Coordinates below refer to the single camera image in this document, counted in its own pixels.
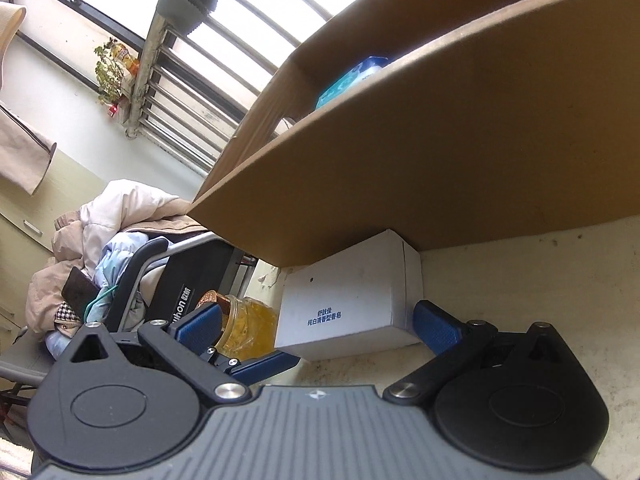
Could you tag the dark brown leather item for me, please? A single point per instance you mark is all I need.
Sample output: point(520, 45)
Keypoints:
point(80, 290)

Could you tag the brown cardboard box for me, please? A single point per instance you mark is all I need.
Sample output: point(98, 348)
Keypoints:
point(450, 160)

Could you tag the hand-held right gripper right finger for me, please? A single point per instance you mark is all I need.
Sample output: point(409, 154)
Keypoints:
point(435, 330)

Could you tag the cream ribbed garment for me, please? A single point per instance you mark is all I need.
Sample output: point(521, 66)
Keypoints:
point(10, 25)

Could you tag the blue wet wipes pack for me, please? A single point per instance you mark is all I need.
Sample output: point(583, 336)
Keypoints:
point(350, 80)

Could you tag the metal window railing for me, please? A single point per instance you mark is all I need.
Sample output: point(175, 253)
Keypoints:
point(150, 50)

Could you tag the checked cloth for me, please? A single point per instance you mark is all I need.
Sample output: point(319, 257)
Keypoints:
point(67, 315)

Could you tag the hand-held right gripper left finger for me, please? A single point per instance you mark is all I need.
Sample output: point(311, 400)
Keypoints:
point(200, 327)

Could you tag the black wheelchair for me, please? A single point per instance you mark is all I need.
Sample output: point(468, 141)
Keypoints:
point(185, 285)

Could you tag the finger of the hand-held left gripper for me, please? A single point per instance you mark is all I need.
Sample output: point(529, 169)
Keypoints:
point(265, 364)

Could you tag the light blue garment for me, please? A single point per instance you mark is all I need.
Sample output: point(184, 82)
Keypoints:
point(115, 255)

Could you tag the glass jar with gold lid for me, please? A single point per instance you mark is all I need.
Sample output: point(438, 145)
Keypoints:
point(250, 325)

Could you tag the potted plant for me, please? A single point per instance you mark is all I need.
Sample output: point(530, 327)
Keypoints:
point(107, 72)

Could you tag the pale yellow cupboard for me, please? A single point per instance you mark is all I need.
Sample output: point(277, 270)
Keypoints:
point(65, 185)

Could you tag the cream bedside cabinet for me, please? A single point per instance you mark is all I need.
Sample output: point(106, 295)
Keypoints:
point(500, 305)

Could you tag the white puffer jacket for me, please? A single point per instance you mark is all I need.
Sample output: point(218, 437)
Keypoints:
point(125, 205)

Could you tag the hanging beige garment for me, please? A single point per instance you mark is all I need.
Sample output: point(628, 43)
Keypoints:
point(20, 150)

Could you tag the white soap box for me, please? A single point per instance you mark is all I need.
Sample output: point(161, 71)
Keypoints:
point(350, 290)

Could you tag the white towel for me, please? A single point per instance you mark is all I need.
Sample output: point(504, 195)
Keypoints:
point(12, 460)

